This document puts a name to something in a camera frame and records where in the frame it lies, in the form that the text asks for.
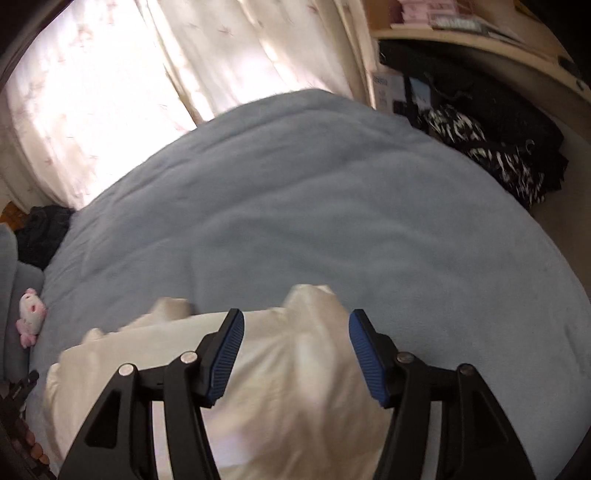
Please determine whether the white leaf-print curtain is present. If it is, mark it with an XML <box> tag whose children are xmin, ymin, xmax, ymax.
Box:
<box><xmin>4</xmin><ymin>0</ymin><xmax>206</xmax><ymax>212</ymax></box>
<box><xmin>136</xmin><ymin>0</ymin><xmax>372</xmax><ymax>125</ymax></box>

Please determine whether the black cloth bundle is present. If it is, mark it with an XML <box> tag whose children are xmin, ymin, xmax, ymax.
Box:
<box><xmin>16</xmin><ymin>205</ymin><xmax>75</xmax><ymax>271</ymax></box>

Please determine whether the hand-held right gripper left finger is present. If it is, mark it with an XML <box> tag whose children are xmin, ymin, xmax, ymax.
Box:
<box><xmin>58</xmin><ymin>308</ymin><xmax>245</xmax><ymax>480</ymax></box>

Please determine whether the pile of black clothes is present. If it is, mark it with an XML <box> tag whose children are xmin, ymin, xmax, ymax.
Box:
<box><xmin>378</xmin><ymin>39</ymin><xmax>570</xmax><ymax>197</ymax></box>

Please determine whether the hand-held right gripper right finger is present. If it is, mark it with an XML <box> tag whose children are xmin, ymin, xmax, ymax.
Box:
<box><xmin>348</xmin><ymin>308</ymin><xmax>539</xmax><ymax>480</ymax></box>

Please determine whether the curved wooden shelf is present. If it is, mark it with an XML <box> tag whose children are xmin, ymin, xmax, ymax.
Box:
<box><xmin>365</xmin><ymin>0</ymin><xmax>591</xmax><ymax>118</ymax></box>

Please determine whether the white puffer jacket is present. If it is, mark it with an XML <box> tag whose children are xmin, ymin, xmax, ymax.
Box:
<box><xmin>44</xmin><ymin>284</ymin><xmax>394</xmax><ymax>480</ymax></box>

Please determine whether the pile of papers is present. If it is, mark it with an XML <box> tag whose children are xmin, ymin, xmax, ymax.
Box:
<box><xmin>429</xmin><ymin>13</ymin><xmax>525</xmax><ymax>43</ymax></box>

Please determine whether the pink plush toy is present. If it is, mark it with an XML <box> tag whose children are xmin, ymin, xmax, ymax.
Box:
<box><xmin>15</xmin><ymin>287</ymin><xmax>48</xmax><ymax>348</ymax></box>

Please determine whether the blue fleece blanket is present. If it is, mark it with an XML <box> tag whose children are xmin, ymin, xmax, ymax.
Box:
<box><xmin>23</xmin><ymin>89</ymin><xmax>578</xmax><ymax>480</ymax></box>

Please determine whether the white cardboard box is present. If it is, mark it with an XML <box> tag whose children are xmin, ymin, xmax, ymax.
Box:
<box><xmin>370</xmin><ymin>71</ymin><xmax>408</xmax><ymax>114</ymax></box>

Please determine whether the black white patterned garment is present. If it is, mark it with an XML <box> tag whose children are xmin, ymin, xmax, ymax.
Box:
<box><xmin>424</xmin><ymin>104</ymin><xmax>546</xmax><ymax>207</ymax></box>

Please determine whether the stack of pink boxes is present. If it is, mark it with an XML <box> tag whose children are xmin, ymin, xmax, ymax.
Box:
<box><xmin>398</xmin><ymin>0</ymin><xmax>463</xmax><ymax>24</ymax></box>

